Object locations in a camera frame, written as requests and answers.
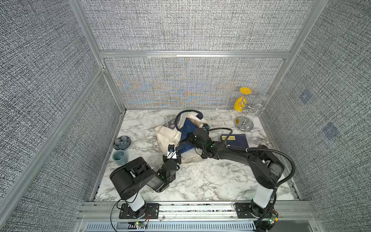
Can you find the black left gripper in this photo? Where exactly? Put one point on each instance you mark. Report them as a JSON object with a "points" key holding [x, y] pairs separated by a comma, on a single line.
{"points": [[178, 159]]}

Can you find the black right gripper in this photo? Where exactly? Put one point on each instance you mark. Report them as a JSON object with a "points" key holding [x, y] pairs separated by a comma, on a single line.
{"points": [[192, 135]]}

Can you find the cream canvas tote bag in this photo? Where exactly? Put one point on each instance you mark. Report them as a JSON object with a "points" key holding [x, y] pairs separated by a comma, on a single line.
{"points": [[172, 136]]}

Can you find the dark blue book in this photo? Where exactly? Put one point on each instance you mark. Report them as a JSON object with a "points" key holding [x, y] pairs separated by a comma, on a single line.
{"points": [[235, 140]]}

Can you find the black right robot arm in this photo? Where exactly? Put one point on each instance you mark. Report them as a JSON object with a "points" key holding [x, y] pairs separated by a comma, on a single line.
{"points": [[271, 168]]}

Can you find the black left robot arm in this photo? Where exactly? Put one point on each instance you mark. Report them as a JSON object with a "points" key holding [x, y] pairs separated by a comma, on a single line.
{"points": [[130, 178]]}

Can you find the dark flower shaped dish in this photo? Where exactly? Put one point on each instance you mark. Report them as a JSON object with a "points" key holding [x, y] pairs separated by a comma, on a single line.
{"points": [[122, 143]]}

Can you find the yellow wine glass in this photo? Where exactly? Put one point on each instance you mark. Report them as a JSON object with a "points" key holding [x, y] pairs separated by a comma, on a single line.
{"points": [[241, 102]]}

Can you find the teal ceramic cup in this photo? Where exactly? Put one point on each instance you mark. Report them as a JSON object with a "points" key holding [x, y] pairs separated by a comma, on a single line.
{"points": [[119, 157]]}

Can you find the clear wine glass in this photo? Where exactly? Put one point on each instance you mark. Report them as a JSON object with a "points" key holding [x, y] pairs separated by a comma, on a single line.
{"points": [[259, 103]]}

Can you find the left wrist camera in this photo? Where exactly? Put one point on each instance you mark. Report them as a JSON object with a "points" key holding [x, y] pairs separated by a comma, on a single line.
{"points": [[171, 152]]}

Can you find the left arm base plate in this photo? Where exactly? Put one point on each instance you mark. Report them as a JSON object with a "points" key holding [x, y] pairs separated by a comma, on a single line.
{"points": [[148, 211]]}

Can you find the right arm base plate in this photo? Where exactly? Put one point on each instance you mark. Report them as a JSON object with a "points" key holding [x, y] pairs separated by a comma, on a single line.
{"points": [[244, 211]]}

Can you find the aluminium front rail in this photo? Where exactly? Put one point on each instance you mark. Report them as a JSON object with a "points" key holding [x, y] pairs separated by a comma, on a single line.
{"points": [[198, 216]]}

